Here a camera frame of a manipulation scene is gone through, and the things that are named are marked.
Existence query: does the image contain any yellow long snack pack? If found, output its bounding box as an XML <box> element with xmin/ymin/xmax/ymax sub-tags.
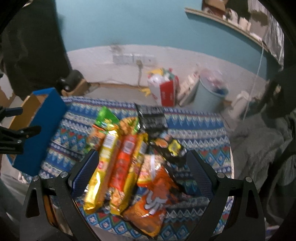
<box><xmin>83</xmin><ymin>130</ymin><xmax>122</xmax><ymax>214</ymax></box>

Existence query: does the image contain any black yellow cookie bag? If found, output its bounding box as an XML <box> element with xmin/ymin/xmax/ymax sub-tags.
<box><xmin>149</xmin><ymin>131</ymin><xmax>187</xmax><ymax>167</ymax></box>

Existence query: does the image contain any orange chips bag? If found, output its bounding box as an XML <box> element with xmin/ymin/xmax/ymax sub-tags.
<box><xmin>121</xmin><ymin>154</ymin><xmax>184</xmax><ymax>238</ymax></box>

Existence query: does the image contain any red snack bag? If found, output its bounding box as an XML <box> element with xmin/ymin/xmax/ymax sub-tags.
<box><xmin>109</xmin><ymin>134</ymin><xmax>137</xmax><ymax>215</ymax></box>

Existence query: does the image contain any green snack bag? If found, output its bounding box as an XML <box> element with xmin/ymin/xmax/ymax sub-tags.
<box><xmin>87</xmin><ymin>106</ymin><xmax>119</xmax><ymax>151</ymax></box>

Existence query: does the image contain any yellow biscuit long pack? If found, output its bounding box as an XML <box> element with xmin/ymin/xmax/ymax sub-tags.
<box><xmin>114</xmin><ymin>117</ymin><xmax>148</xmax><ymax>215</ymax></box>

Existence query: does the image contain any black printed snack bag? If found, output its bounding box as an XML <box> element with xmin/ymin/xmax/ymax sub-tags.
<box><xmin>135</xmin><ymin>104</ymin><xmax>168</xmax><ymax>133</ymax></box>

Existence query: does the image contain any blue cardboard box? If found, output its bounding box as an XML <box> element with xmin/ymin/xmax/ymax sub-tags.
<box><xmin>7</xmin><ymin>88</ymin><xmax>67</xmax><ymax>176</ymax></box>

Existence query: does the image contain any patterned blue table cloth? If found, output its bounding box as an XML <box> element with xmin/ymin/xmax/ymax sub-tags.
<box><xmin>14</xmin><ymin>96</ymin><xmax>234</xmax><ymax>241</ymax></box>

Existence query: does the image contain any grey blanket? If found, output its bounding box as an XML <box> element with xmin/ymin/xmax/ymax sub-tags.
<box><xmin>230</xmin><ymin>113</ymin><xmax>295</xmax><ymax>225</ymax></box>

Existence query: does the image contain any white electric kettle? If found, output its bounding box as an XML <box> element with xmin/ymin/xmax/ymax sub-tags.
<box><xmin>228</xmin><ymin>91</ymin><xmax>250</xmax><ymax>120</ymax></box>

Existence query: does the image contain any black round speaker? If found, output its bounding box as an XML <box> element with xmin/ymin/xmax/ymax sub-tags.
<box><xmin>55</xmin><ymin>70</ymin><xmax>84</xmax><ymax>92</ymax></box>

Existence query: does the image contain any light blue trash bin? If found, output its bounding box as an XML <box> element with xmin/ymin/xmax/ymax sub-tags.
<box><xmin>192</xmin><ymin>68</ymin><xmax>229</xmax><ymax>113</ymax></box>

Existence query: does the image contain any dark hanging garment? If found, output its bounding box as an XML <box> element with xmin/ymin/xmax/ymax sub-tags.
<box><xmin>1</xmin><ymin>1</ymin><xmax>71</xmax><ymax>99</ymax></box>

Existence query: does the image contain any white flat carton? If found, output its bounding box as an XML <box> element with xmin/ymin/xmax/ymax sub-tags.
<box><xmin>177</xmin><ymin>71</ymin><xmax>199</xmax><ymax>106</ymax></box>

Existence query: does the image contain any small cardboard box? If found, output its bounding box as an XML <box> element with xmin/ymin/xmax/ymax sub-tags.
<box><xmin>61</xmin><ymin>79</ymin><xmax>100</xmax><ymax>97</ymax></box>

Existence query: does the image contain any red white paper bag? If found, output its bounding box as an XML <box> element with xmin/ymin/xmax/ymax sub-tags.
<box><xmin>147</xmin><ymin>68</ymin><xmax>179</xmax><ymax>107</ymax></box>

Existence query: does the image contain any white power cable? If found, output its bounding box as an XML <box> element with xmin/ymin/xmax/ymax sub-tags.
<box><xmin>242</xmin><ymin>39</ymin><xmax>265</xmax><ymax>121</ymax></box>

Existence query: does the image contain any white wall socket strip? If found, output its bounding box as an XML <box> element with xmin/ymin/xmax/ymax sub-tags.
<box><xmin>112</xmin><ymin>54</ymin><xmax>157</xmax><ymax>66</ymax></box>

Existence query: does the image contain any wall shelf with items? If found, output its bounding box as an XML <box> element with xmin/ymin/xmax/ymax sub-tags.
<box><xmin>184</xmin><ymin>0</ymin><xmax>285</xmax><ymax>68</ymax></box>

